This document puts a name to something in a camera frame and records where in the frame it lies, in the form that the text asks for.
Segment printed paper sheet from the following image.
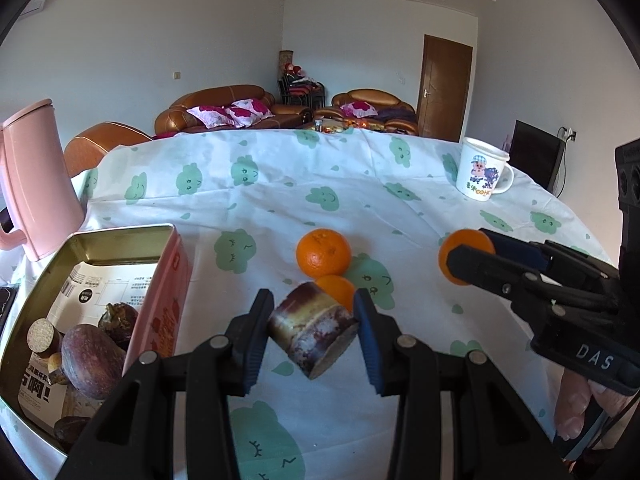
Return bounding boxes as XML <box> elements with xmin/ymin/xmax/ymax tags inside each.
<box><xmin>17</xmin><ymin>260</ymin><xmax>161</xmax><ymax>436</ymax></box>

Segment small orange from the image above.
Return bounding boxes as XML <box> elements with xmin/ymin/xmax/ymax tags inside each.
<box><xmin>438</xmin><ymin>228</ymin><xmax>496</xmax><ymax>287</ymax></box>
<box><xmin>315</xmin><ymin>275</ymin><xmax>357</xmax><ymax>312</ymax></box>

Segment wooden coffee table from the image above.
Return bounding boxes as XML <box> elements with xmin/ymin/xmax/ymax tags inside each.
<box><xmin>310</xmin><ymin>117</ymin><xmax>371</xmax><ymax>134</ymax></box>

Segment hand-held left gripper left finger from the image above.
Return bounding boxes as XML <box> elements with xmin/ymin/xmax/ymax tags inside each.
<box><xmin>57</xmin><ymin>288</ymin><xmax>275</xmax><ymax>480</ymax></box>

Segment black television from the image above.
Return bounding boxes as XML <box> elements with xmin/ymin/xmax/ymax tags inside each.
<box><xmin>507</xmin><ymin>120</ymin><xmax>563</xmax><ymax>193</ymax></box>

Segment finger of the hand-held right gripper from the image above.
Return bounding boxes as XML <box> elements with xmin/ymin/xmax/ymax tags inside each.
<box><xmin>478</xmin><ymin>228</ymin><xmax>622</xmax><ymax>287</ymax></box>
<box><xmin>446</xmin><ymin>243</ymin><xmax>622</xmax><ymax>334</ymax></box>

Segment pink floral pillow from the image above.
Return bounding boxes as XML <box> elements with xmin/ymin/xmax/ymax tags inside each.
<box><xmin>186</xmin><ymin>105</ymin><xmax>236</xmax><ymax>129</ymax></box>
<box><xmin>225</xmin><ymin>99</ymin><xmax>276</xmax><ymax>128</ymax></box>
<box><xmin>340</xmin><ymin>101</ymin><xmax>378</xmax><ymax>118</ymax></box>

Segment brown leather armchair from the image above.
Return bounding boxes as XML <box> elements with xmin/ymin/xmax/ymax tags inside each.
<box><xmin>330</xmin><ymin>89</ymin><xmax>418</xmax><ymax>136</ymax></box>

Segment sugarcane piece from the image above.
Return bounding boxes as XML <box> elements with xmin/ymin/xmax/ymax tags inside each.
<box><xmin>27</xmin><ymin>319</ymin><xmax>63</xmax><ymax>358</ymax></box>
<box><xmin>268</xmin><ymin>281</ymin><xmax>361</xmax><ymax>380</ymax></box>

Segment person's right hand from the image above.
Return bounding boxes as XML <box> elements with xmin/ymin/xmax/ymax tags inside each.
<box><xmin>554</xmin><ymin>367</ymin><xmax>640</xmax><ymax>455</ymax></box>

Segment brown leather recliner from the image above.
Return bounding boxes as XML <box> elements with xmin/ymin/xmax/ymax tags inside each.
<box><xmin>63</xmin><ymin>121</ymin><xmax>153</xmax><ymax>178</ymax></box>

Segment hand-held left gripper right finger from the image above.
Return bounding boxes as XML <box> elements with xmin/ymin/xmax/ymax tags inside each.
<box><xmin>352</xmin><ymin>289</ymin><xmax>571</xmax><ymax>480</ymax></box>

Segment brown wooden door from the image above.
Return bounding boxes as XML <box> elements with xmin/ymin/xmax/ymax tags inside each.
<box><xmin>416</xmin><ymin>34</ymin><xmax>474</xmax><ymax>143</ymax></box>

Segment pink metal tin box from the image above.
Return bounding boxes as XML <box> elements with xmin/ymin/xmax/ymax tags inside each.
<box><xmin>0</xmin><ymin>224</ymin><xmax>194</xmax><ymax>461</ymax></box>

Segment white cartoon mug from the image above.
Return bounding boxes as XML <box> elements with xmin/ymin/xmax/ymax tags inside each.
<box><xmin>454</xmin><ymin>137</ymin><xmax>515</xmax><ymax>203</ymax></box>

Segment black chairs with toys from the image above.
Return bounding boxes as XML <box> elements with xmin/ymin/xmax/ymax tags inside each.
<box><xmin>277</xmin><ymin>50</ymin><xmax>327</xmax><ymax>108</ymax></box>

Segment pink electric kettle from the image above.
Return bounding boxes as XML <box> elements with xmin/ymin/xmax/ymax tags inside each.
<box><xmin>0</xmin><ymin>98</ymin><xmax>86</xmax><ymax>262</ymax></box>

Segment large orange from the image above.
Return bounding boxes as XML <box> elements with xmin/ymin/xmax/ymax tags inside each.
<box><xmin>296</xmin><ymin>228</ymin><xmax>352</xmax><ymax>279</ymax></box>

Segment brown leather sofa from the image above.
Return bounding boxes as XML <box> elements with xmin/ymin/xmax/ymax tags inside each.
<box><xmin>154</xmin><ymin>85</ymin><xmax>313</xmax><ymax>135</ymax></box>

